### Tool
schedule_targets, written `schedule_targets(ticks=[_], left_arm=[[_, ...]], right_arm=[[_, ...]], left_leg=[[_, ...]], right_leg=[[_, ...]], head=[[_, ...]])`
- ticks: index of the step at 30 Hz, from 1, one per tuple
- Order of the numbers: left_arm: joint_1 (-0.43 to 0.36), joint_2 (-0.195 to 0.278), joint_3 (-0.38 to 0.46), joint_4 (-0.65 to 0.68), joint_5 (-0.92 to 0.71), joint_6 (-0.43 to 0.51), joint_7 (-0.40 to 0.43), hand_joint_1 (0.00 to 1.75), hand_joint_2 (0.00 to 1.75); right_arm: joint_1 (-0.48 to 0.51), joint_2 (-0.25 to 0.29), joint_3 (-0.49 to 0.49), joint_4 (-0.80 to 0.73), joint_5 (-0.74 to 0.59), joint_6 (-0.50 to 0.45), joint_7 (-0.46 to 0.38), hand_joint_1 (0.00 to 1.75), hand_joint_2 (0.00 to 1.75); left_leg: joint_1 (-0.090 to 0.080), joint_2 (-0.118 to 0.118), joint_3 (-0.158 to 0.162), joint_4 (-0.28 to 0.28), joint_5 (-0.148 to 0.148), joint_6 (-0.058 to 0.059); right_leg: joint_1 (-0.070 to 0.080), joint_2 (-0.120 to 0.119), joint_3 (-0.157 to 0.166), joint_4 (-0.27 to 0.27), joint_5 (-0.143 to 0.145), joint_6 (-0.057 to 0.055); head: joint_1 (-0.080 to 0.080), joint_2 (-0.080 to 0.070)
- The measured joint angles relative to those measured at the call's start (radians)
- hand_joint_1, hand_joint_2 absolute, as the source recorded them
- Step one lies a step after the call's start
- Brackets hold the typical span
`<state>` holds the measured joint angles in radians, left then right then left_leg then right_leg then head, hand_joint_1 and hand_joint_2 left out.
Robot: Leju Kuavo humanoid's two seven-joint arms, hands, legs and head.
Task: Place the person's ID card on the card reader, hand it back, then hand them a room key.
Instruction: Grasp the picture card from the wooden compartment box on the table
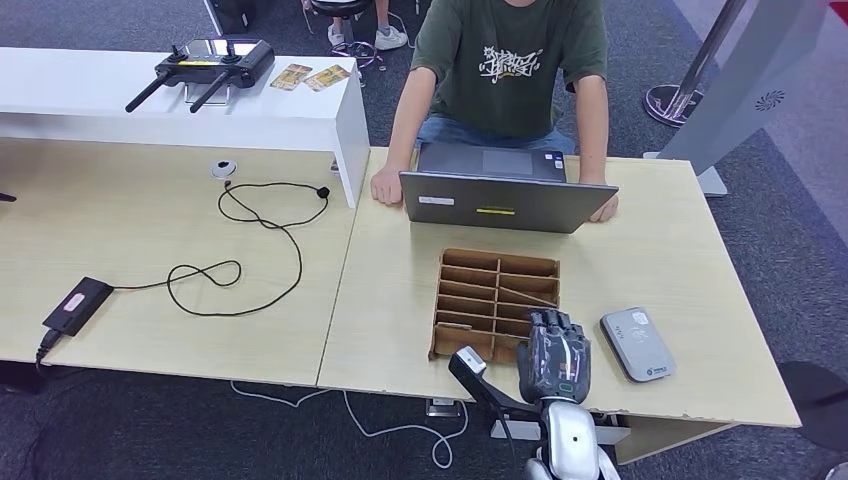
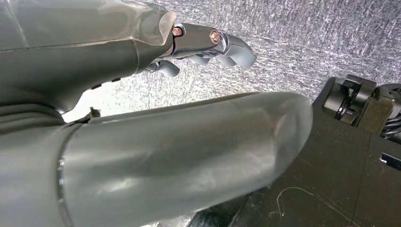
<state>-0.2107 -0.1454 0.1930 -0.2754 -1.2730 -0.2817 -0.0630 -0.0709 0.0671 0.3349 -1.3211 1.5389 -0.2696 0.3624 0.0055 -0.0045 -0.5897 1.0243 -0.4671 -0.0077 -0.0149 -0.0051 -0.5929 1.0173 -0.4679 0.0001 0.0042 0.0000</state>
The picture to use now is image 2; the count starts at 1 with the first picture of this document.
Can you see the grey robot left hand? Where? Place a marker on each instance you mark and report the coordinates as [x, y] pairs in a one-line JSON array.
[[156, 163]]

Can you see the black robot body panel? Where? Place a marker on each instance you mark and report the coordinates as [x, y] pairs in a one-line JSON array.
[[338, 175]]

